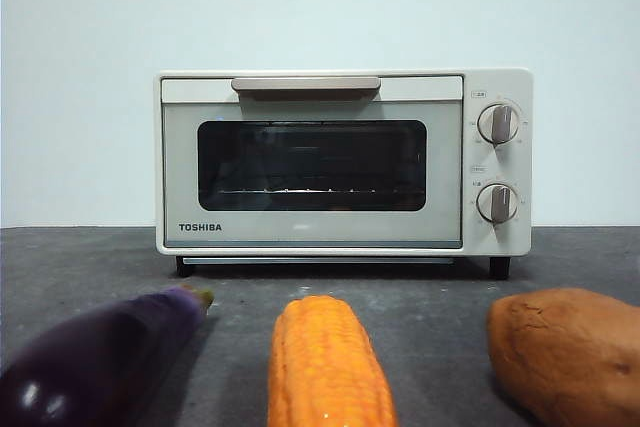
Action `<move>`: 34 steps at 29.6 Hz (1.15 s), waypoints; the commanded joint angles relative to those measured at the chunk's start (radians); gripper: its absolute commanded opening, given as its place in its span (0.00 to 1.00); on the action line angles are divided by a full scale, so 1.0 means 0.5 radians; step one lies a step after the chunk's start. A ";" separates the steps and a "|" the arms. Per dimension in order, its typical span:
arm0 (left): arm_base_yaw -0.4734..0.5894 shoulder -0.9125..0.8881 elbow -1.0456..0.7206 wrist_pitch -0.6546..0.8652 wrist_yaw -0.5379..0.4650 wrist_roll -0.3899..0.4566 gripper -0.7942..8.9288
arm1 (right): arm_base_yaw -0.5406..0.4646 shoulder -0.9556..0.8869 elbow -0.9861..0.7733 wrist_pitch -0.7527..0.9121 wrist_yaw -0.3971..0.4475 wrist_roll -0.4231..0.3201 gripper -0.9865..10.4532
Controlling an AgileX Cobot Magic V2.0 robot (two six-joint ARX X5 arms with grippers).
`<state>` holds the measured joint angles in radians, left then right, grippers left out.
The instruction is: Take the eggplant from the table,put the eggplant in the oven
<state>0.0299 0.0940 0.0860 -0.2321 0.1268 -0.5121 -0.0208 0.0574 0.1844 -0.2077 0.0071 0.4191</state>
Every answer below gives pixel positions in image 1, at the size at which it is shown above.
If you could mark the purple eggplant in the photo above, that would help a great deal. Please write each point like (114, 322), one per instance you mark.
(100, 347)

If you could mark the small-dial beige oven knob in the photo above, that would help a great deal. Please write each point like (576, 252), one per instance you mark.
(497, 203)

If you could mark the cream Toshiba toaster oven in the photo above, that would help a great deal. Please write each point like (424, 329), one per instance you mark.
(522, 167)

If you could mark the orange corn cob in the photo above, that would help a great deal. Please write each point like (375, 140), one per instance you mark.
(325, 362)

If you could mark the brown sweet potato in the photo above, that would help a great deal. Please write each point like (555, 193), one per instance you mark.
(565, 352)

